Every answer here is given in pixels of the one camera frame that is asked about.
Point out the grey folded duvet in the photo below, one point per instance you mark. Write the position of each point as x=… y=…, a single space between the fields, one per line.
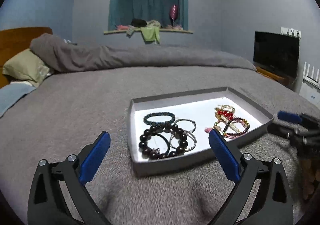
x=66 y=58

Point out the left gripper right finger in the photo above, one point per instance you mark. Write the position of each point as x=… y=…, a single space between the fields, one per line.
x=273 y=202

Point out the pink balloon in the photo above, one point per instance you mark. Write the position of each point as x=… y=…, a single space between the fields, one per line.
x=173 y=14

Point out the person's right hand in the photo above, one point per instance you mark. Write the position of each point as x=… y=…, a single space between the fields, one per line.
x=310 y=175

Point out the grey shallow cardboard box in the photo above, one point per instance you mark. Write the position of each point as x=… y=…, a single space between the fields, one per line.
x=196 y=109

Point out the green pillow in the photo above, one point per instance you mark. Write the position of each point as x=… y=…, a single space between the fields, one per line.
x=26 y=66

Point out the wooden headboard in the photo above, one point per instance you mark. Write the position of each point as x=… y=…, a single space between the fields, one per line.
x=16 y=40

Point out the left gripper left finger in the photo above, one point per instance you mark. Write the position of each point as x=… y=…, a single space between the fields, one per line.
x=47 y=205

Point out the black hat on sill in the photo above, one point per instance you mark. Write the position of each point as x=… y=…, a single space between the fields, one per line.
x=138 y=23

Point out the wooden tv stand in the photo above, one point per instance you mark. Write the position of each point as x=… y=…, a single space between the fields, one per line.
x=285 y=81

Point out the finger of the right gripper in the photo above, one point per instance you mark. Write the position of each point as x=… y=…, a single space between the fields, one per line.
x=282 y=131
x=302 y=119

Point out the white wifi router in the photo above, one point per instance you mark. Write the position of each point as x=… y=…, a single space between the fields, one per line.
x=310 y=84

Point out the black television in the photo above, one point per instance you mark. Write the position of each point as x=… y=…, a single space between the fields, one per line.
x=276 y=51

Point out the grey bed cover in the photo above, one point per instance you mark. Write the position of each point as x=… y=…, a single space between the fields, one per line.
x=69 y=111

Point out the wooden window sill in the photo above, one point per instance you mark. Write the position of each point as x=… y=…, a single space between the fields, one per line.
x=139 y=30

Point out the white wall hook rack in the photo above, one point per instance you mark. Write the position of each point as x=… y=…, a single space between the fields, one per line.
x=290 y=32

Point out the green shirt on sill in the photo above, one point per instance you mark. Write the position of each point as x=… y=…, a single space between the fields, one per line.
x=151 y=34

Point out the light blue pillow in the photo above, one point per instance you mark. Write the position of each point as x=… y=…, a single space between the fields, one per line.
x=12 y=93

